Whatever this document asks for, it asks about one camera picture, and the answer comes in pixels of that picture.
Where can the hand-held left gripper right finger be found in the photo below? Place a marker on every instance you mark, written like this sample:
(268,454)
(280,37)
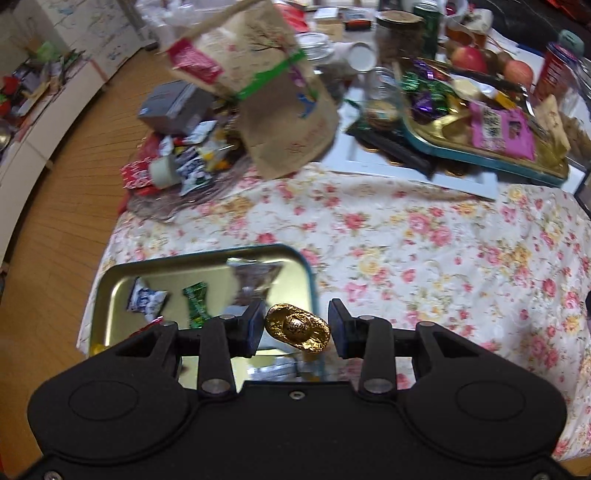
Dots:
(334,330)

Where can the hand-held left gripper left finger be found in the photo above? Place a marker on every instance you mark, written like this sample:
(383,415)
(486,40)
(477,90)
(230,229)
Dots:
(254,330)

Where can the gold ingot chocolate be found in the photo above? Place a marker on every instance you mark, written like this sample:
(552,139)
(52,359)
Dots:
(295,327)

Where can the clear packet brown snack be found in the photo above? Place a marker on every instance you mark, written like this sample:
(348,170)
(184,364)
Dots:
(256,281)

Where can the green foil candy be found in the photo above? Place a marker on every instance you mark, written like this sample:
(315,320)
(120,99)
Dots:
(196,304)

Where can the red candy packet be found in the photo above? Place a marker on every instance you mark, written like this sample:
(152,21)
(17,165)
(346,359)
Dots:
(148,324)

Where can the white snack packet dark ends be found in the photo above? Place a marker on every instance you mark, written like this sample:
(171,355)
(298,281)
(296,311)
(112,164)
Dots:
(147,299)

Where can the floral tablecloth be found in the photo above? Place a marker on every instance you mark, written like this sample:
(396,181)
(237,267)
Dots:
(415,258)

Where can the pile of snack packets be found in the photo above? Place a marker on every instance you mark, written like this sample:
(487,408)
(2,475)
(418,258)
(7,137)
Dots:
(184,203)

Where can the white flat board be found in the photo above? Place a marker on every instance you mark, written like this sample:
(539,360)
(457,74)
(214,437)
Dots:
(360,161)

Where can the pale green tape roll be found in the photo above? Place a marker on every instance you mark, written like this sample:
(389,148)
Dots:
(162,170)

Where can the black chocolate coin tray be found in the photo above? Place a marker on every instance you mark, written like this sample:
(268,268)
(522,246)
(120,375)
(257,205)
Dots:
(397,147)

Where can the red patterned packet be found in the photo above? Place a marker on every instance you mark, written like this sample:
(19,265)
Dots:
(136,174)

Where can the brown paper bag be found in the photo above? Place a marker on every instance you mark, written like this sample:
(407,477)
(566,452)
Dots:
(277,115)

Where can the large teal tin tray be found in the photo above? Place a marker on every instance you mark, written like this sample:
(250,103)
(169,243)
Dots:
(450,127)

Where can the glass jar with lid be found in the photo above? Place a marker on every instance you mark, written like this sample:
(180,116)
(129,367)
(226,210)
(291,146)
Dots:
(382,99)

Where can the grey cardboard box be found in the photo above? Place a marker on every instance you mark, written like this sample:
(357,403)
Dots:
(171,104)

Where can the pile of foil candies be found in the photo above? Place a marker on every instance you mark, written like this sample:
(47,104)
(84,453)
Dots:
(427,92)

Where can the pink snack packet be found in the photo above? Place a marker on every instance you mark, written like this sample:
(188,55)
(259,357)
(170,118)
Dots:
(501,131)

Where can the white cabinet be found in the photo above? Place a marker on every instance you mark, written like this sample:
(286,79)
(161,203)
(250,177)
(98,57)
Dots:
(41,152)

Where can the beige snack packet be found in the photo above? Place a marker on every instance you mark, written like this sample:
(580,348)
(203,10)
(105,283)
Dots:
(554,127)

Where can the red apple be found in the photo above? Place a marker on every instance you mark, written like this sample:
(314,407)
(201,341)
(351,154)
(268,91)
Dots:
(468,60)
(518,74)

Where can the brown kiwi fruit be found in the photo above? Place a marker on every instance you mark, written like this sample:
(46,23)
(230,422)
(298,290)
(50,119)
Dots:
(494,60)

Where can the green drink can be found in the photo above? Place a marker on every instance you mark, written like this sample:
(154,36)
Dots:
(427,27)

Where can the white plastic bag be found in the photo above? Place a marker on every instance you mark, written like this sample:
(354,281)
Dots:
(171,21)

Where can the clear cookie jar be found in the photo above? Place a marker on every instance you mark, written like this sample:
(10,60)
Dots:
(581,110)

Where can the pile of stationery clutter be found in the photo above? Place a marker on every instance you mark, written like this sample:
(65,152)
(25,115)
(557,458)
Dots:
(32,83)

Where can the white box with drawings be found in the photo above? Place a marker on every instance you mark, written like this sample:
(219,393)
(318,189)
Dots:
(101,27)

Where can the red cylinder can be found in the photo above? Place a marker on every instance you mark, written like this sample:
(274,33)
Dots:
(554,69)

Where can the black sofa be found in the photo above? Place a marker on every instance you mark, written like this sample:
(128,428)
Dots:
(521,18)

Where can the mint green container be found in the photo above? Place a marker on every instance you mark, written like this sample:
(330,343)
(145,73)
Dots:
(570,39)

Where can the red cloth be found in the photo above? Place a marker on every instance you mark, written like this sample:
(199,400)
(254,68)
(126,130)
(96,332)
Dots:
(572,7)

